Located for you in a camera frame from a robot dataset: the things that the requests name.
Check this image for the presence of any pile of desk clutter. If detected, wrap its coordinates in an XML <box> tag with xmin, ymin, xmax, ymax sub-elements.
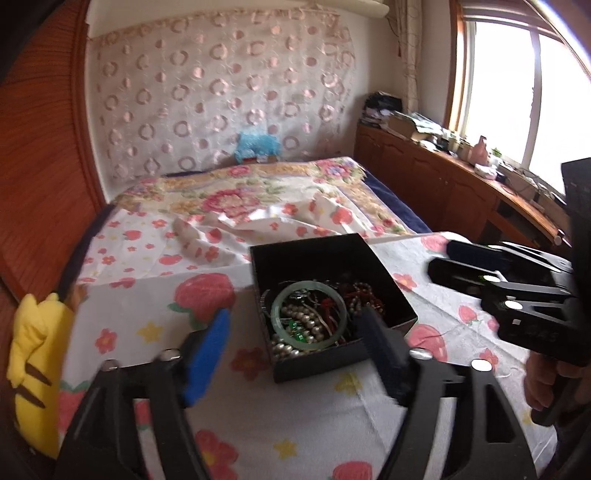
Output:
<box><xmin>416</xmin><ymin>129</ymin><xmax>568</xmax><ymax>209</ymax></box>

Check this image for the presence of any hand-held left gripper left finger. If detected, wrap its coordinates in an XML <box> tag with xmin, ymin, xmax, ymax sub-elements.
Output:
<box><xmin>54</xmin><ymin>308</ymin><xmax>232</xmax><ymax>480</ymax></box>

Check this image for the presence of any black jewelry box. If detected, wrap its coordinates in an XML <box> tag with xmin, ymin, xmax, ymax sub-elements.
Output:
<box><xmin>249</xmin><ymin>233</ymin><xmax>419</xmax><ymax>384</ymax></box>

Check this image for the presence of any person's right hand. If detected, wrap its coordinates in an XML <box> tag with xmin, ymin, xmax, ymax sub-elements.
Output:
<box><xmin>524</xmin><ymin>351</ymin><xmax>561</xmax><ymax>411</ymax></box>

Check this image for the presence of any ribbed wooden headboard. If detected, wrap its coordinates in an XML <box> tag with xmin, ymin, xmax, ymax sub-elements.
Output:
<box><xmin>0</xmin><ymin>0</ymin><xmax>116</xmax><ymax>324</ymax></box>

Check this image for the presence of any green jade bangle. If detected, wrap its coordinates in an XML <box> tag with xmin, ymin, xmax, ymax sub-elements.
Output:
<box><xmin>271</xmin><ymin>280</ymin><xmax>348</xmax><ymax>348</ymax></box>

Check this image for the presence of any strawberry print bed sheet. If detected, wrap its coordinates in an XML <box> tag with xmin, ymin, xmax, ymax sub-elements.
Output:
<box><xmin>55</xmin><ymin>203</ymin><xmax>561</xmax><ymax>480</ymax></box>

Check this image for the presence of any green bead bracelet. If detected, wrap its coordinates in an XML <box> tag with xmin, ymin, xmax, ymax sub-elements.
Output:
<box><xmin>286</xmin><ymin>320</ymin><xmax>309</xmax><ymax>346</ymax></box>

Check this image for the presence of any beige window curtain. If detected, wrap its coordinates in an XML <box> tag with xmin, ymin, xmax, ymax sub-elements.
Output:
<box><xmin>392</xmin><ymin>0</ymin><xmax>428</xmax><ymax>116</ymax></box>

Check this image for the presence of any black bag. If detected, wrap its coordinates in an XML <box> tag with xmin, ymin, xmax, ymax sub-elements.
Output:
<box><xmin>360</xmin><ymin>91</ymin><xmax>403</xmax><ymax>129</ymax></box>

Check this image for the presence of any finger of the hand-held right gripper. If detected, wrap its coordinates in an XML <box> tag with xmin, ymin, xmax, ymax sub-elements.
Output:
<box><xmin>427</xmin><ymin>257</ymin><xmax>509</xmax><ymax>292</ymax></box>
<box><xmin>446</xmin><ymin>239</ymin><xmax>573</xmax><ymax>278</ymax></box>

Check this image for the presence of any wooden bead bracelet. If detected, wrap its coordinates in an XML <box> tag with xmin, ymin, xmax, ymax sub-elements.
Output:
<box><xmin>339</xmin><ymin>281</ymin><xmax>387</xmax><ymax>320</ymax></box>

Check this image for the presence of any cardboard box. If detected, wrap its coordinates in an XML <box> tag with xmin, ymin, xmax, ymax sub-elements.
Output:
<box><xmin>390</xmin><ymin>111</ymin><xmax>446</xmax><ymax>143</ymax></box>

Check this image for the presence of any floral blanket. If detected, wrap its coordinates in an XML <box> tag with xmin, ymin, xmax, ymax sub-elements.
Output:
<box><xmin>111</xmin><ymin>156</ymin><xmax>419</xmax><ymax>241</ymax></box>

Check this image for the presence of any long wooden cabinet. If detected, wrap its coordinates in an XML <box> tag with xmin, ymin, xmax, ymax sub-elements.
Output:
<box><xmin>353</xmin><ymin>124</ymin><xmax>573</xmax><ymax>250</ymax></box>

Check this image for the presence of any yellow plush toy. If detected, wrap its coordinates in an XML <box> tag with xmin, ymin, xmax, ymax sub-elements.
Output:
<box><xmin>7</xmin><ymin>292</ymin><xmax>90</xmax><ymax>460</ymax></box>

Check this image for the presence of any circle pattern sheer curtain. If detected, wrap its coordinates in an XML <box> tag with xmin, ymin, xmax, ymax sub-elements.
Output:
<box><xmin>88</xmin><ymin>7</ymin><xmax>358</xmax><ymax>183</ymax></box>

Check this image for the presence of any red string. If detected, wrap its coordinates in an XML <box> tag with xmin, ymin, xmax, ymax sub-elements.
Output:
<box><xmin>318</xmin><ymin>281</ymin><xmax>370</xmax><ymax>325</ymax></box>

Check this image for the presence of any blue plush toy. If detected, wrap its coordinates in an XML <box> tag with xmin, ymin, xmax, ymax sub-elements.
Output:
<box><xmin>235</xmin><ymin>130</ymin><xmax>282</xmax><ymax>162</ymax></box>

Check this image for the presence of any pearl necklace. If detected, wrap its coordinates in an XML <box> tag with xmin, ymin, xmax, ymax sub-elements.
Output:
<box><xmin>261</xmin><ymin>300</ymin><xmax>334</xmax><ymax>365</ymax></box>

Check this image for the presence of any wooden framed window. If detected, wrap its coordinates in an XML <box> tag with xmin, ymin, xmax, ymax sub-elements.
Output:
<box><xmin>450</xmin><ymin>0</ymin><xmax>591</xmax><ymax>195</ymax></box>

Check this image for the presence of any white curtain pelmet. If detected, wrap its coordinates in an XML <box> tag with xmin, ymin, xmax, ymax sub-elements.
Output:
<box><xmin>88</xmin><ymin>0</ymin><xmax>391</xmax><ymax>19</ymax></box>

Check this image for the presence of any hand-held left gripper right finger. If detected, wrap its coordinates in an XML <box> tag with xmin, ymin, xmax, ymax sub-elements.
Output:
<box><xmin>356</xmin><ymin>305</ymin><xmax>539</xmax><ymax>480</ymax></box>

